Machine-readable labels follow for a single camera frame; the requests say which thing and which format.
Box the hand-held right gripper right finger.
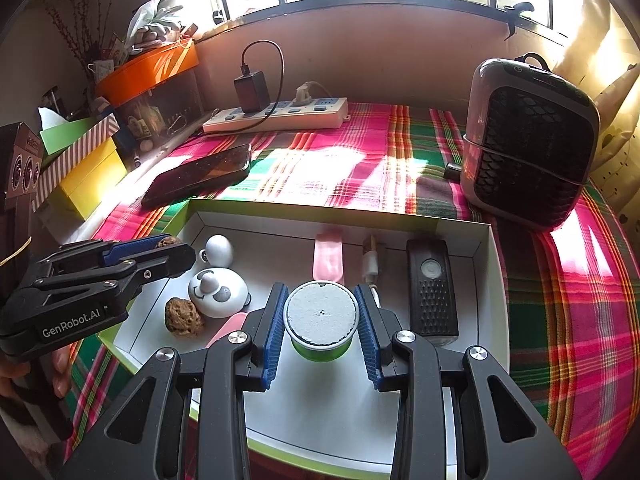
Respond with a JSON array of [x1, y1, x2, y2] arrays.
[[352, 283, 583, 480]]

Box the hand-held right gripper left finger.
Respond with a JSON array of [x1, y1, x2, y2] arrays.
[[57, 282, 291, 480]]

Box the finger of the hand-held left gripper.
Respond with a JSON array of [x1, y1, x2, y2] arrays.
[[35, 234, 171, 276], [10, 243, 197, 313]]

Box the green jar with white lid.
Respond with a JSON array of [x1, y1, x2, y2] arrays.
[[282, 280, 361, 363]]

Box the white mushroom-shaped toy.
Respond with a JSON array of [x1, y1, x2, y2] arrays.
[[198, 234, 234, 267]]

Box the white panda toy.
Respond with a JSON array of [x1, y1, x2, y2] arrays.
[[188, 267, 252, 319]]

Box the black rectangular electronic device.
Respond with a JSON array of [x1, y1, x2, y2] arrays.
[[405, 237, 460, 348]]

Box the white cable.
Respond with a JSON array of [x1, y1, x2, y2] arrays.
[[361, 234, 383, 311]]

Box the white shallow cardboard box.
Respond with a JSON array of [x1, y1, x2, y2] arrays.
[[97, 197, 511, 480]]

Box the pink stapler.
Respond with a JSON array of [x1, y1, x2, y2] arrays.
[[312, 230, 347, 285]]

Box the person's left hand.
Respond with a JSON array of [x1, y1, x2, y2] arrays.
[[0, 342, 75, 401]]

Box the black smartphone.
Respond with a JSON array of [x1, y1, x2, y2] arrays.
[[141, 143, 252, 209]]

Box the yellow box with striped lid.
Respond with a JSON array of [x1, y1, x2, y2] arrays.
[[32, 114, 121, 212]]

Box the green paper box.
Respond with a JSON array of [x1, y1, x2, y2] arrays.
[[39, 117, 98, 157]]

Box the dark clear storage cabinet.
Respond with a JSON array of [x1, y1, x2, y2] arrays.
[[117, 67, 205, 148]]

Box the white tissue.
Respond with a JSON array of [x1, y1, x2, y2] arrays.
[[37, 106, 68, 131]]

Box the orange box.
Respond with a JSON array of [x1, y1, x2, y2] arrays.
[[95, 37, 199, 108]]

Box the white mug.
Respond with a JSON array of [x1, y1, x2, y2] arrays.
[[86, 59, 115, 82]]

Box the plaid tablecloth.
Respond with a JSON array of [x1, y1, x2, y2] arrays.
[[65, 102, 632, 480]]

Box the black charger adapter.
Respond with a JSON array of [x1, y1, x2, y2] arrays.
[[234, 71, 271, 112]]

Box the white power strip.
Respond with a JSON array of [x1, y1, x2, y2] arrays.
[[202, 96, 349, 135]]

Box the white plug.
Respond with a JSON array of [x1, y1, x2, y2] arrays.
[[292, 81, 323, 107]]

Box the white plastic bag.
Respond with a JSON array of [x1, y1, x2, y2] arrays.
[[125, 0, 186, 48]]

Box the dried flower branches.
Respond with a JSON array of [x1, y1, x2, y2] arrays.
[[42, 0, 126, 76]]

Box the grey desktop fan heater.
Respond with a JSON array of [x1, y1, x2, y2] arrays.
[[460, 55, 601, 232]]

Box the cream heart-print curtain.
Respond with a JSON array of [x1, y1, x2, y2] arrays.
[[550, 0, 640, 241]]

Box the black charger cable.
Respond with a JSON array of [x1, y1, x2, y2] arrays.
[[241, 40, 286, 121]]

